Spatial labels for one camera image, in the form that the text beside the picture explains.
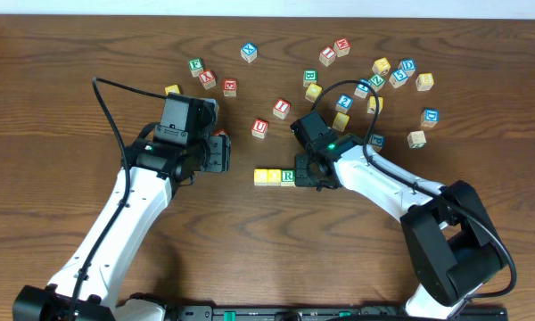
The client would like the green R block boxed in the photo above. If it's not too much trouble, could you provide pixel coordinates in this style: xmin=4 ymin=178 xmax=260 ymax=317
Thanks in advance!
xmin=281 ymin=169 xmax=295 ymax=186

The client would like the yellow O block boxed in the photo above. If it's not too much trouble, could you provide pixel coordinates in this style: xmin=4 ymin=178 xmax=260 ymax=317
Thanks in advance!
xmin=267 ymin=169 xmax=282 ymax=186

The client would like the yellow C block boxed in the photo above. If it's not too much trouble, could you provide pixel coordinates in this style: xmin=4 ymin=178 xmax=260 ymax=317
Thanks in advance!
xmin=253 ymin=169 xmax=268 ymax=185

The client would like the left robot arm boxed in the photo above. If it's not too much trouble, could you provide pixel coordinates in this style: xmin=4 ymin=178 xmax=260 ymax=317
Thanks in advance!
xmin=12 ymin=94 xmax=230 ymax=320

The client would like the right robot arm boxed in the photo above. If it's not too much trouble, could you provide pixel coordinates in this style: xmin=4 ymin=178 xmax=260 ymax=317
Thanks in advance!
xmin=291 ymin=111 xmax=512 ymax=320

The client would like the red A block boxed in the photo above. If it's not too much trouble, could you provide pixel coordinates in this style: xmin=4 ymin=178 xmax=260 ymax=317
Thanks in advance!
xmin=214 ymin=128 xmax=229 ymax=136

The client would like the red U block centre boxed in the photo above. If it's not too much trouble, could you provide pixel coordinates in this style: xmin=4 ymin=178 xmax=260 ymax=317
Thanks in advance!
xmin=251 ymin=119 xmax=268 ymax=139

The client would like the red E block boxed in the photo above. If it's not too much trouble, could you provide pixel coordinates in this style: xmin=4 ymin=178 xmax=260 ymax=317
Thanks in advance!
xmin=223 ymin=78 xmax=237 ymax=97

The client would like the yellow block near R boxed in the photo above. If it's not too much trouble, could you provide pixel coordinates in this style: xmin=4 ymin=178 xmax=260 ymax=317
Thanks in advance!
xmin=332 ymin=111 xmax=350 ymax=132

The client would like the red X block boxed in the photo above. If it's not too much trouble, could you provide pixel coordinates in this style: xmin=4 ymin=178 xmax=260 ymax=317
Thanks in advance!
xmin=198 ymin=70 xmax=217 ymax=90

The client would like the red I block centre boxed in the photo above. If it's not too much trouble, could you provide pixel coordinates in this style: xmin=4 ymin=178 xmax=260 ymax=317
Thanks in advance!
xmin=273 ymin=99 xmax=291 ymax=119

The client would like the red i block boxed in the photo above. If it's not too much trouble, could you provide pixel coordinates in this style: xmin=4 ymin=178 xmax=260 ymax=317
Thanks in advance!
xmin=319 ymin=46 xmax=336 ymax=67
xmin=273 ymin=99 xmax=291 ymax=119

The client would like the yellow block far left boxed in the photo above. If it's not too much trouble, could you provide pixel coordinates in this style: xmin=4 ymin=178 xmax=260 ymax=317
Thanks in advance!
xmin=165 ymin=84 xmax=182 ymax=95

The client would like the blue P block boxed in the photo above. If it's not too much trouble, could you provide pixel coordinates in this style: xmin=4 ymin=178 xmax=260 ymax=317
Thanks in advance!
xmin=369 ymin=134 xmax=386 ymax=152

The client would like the blue 2 block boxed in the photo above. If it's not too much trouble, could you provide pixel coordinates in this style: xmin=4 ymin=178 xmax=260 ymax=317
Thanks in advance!
xmin=335 ymin=95 xmax=353 ymax=114

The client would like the green F block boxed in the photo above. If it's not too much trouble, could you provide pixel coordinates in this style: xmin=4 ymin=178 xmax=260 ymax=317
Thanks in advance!
xmin=188 ymin=58 xmax=204 ymax=78

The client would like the yellow block near B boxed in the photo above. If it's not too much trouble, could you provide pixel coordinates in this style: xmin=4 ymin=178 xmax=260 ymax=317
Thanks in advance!
xmin=305 ymin=83 xmax=323 ymax=103

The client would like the yellow block mid right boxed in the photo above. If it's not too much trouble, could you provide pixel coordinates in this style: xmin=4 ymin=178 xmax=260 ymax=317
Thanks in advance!
xmin=367 ymin=96 xmax=384 ymax=114

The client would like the blue X block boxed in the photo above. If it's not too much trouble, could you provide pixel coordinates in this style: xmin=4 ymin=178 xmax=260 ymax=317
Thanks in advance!
xmin=241 ymin=43 xmax=258 ymax=63

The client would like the green B block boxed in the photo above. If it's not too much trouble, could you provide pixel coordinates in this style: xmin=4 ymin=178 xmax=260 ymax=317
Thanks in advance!
xmin=302 ymin=70 xmax=318 ymax=87

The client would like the blue T block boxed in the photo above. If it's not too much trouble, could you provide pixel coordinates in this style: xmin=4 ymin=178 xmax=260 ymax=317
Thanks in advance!
xmin=354 ymin=78 xmax=371 ymax=98

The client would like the plain wooden block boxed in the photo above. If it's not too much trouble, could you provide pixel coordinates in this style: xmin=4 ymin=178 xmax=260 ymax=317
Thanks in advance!
xmin=407 ymin=130 xmax=427 ymax=149

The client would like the green Z block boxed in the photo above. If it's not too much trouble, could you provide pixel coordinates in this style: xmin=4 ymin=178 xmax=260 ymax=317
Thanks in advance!
xmin=368 ymin=74 xmax=385 ymax=92

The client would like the red I block top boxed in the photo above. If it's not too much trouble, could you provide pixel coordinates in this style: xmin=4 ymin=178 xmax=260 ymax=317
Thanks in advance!
xmin=319 ymin=46 xmax=336 ymax=67

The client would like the yellow block top right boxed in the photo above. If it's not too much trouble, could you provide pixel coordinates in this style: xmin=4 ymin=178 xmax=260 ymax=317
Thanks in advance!
xmin=372 ymin=57 xmax=391 ymax=76

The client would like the red W block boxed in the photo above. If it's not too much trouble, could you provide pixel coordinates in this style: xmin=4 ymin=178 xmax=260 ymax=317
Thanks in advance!
xmin=333 ymin=37 xmax=351 ymax=57

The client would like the blue 5 block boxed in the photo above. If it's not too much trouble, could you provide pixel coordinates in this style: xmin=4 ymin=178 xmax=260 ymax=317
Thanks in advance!
xmin=389 ymin=69 xmax=408 ymax=88

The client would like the blue D block right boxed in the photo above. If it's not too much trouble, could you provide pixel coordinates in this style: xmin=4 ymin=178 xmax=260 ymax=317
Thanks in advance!
xmin=420 ymin=109 xmax=440 ymax=128

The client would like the blue d block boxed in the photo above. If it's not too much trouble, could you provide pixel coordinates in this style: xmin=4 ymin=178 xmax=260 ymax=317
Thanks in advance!
xmin=398 ymin=59 xmax=416 ymax=77
xmin=420 ymin=109 xmax=440 ymax=128

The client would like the blue D block top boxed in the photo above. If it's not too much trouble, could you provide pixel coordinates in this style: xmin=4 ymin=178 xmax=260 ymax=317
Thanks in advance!
xmin=398 ymin=59 xmax=416 ymax=77

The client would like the yellow 8 block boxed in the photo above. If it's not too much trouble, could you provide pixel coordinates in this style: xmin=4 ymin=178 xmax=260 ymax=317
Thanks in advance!
xmin=416 ymin=73 xmax=435 ymax=92

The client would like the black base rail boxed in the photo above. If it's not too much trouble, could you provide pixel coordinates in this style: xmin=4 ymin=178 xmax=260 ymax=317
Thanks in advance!
xmin=115 ymin=293 xmax=509 ymax=321

